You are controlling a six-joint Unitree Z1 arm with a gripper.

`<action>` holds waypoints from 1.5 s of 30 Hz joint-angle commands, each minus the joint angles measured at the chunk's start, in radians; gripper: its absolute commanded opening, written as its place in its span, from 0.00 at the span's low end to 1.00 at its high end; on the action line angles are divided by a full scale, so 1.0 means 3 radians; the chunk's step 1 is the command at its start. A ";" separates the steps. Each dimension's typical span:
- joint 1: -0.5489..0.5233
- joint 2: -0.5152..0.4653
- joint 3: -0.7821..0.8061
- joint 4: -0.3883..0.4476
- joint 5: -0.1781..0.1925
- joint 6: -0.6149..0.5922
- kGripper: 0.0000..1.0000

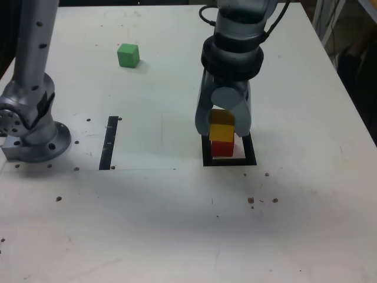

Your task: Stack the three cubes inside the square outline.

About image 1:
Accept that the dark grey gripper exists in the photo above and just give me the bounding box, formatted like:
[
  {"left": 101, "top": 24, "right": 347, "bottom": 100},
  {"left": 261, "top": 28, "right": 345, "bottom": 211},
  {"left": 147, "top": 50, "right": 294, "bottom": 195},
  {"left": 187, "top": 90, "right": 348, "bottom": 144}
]
[{"left": 194, "top": 70, "right": 253, "bottom": 138}]

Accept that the yellow cube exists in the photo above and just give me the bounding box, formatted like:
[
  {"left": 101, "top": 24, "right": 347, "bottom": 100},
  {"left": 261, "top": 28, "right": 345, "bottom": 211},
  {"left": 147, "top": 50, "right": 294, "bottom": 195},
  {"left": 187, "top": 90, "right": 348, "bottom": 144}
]
[{"left": 208, "top": 108, "right": 236, "bottom": 143}]

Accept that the red cube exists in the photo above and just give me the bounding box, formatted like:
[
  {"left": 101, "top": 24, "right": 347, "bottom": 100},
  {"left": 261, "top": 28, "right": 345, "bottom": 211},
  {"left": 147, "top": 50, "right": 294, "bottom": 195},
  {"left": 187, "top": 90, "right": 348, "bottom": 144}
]
[{"left": 211, "top": 134, "right": 236, "bottom": 157}]

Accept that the green cube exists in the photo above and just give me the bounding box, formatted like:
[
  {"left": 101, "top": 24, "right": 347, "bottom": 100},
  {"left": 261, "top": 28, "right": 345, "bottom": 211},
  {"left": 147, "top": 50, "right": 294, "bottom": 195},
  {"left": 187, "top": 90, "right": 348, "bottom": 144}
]
[{"left": 117, "top": 43, "right": 140, "bottom": 68}]

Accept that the black tape square outline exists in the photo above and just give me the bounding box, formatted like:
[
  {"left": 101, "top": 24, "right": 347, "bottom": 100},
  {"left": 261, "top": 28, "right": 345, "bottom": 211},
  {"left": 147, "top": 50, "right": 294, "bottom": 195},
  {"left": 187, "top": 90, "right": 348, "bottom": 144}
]
[{"left": 201, "top": 131, "right": 257, "bottom": 167}]

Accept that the black tape strip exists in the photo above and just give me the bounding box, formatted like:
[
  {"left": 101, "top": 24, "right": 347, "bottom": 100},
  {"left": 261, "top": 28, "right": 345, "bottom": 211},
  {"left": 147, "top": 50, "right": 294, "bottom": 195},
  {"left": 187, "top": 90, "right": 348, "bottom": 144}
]
[{"left": 98, "top": 116, "right": 119, "bottom": 171}]

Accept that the white metal frame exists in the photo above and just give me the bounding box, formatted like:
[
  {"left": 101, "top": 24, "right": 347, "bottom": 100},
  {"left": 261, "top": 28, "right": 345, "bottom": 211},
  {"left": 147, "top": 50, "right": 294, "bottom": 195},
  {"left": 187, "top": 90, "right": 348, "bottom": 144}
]
[{"left": 312, "top": 0, "right": 347, "bottom": 57}]

